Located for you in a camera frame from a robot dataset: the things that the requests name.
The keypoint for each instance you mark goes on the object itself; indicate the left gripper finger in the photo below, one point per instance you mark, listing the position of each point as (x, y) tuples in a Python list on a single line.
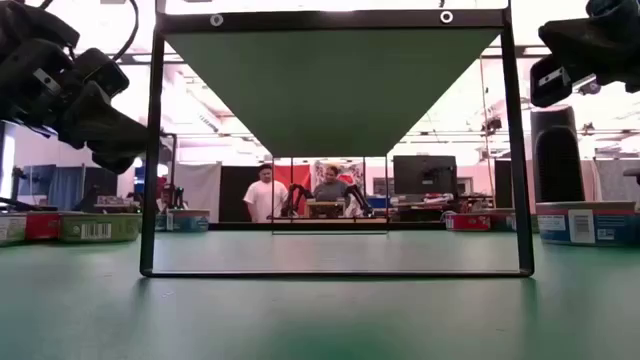
[(107, 130)]

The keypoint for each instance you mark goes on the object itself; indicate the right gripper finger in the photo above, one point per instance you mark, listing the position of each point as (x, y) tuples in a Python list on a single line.
[(595, 50)]

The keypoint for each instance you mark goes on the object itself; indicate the green-label can gold lid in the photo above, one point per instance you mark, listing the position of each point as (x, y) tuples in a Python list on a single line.
[(100, 229)]

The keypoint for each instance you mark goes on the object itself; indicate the red-label can silver lid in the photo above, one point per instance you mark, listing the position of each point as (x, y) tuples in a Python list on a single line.
[(467, 223), (42, 226)]

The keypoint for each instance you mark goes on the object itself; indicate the teal-label can silver lid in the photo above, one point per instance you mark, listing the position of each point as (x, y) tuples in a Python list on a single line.
[(187, 221)]

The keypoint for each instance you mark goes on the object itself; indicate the wooden shelf black frame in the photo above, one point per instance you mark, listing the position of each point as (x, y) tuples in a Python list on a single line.
[(330, 90)]

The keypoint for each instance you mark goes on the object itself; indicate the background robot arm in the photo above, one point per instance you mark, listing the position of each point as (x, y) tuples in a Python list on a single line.
[(361, 197), (295, 192)]

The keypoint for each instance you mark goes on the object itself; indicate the black ceiling spotlight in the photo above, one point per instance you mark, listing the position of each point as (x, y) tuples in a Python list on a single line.
[(492, 123), (590, 88)]

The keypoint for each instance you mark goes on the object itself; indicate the blue curtain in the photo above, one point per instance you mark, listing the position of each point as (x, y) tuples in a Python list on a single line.
[(60, 187)]

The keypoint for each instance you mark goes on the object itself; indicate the person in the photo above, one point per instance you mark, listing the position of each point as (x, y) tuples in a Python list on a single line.
[(331, 190), (161, 192), (264, 200)]

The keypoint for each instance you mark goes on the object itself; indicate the black cabinet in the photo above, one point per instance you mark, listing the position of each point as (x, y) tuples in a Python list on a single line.
[(504, 185)]

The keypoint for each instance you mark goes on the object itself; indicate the white sheet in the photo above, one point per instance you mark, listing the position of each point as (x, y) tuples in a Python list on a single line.
[(200, 185)]

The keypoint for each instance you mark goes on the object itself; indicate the grey patterned partition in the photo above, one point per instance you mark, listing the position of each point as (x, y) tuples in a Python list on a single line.
[(617, 180)]

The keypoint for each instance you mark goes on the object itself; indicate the black chair armrest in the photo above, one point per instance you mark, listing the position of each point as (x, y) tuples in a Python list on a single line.
[(634, 173)]

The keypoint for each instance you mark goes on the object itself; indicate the green-white-label can silver lid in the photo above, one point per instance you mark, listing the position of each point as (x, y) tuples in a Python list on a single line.
[(11, 229)]

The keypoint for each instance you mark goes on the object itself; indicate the black partition panel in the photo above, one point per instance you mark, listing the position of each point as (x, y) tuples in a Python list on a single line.
[(232, 195)]

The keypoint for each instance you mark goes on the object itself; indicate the red cloth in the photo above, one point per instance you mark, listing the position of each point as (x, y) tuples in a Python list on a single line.
[(300, 175)]

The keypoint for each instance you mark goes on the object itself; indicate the patterned banner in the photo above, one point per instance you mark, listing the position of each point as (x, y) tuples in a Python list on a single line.
[(352, 172)]

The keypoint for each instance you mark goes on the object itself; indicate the wooden stand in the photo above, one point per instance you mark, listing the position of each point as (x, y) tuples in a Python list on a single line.
[(325, 207)]

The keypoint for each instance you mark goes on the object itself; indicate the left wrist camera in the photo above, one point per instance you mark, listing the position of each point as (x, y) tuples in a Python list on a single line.
[(102, 72)]

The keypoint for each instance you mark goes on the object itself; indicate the black aluminium rig frame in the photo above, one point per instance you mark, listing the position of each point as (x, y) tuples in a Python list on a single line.
[(240, 226)]

